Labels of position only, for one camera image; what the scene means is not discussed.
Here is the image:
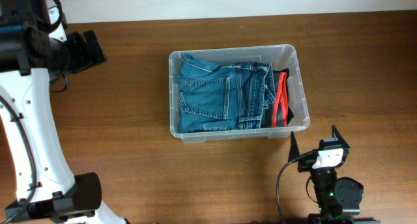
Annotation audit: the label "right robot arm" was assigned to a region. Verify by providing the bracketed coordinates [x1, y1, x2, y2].
[288, 126, 380, 224]

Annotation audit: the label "black garment with red trim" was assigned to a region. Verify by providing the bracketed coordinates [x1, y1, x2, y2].
[261, 68, 294, 128]

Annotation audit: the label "dark blue jeans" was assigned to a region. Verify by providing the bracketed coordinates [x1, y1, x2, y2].
[177, 53, 277, 133]

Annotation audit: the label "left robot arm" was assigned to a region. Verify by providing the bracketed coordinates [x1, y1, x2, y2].
[1, 0, 125, 223]

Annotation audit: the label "clear plastic storage container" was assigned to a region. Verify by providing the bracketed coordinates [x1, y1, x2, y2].
[168, 44, 310, 143]

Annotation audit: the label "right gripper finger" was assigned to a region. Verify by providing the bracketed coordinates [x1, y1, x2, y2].
[332, 125, 346, 146]
[288, 132, 300, 162]

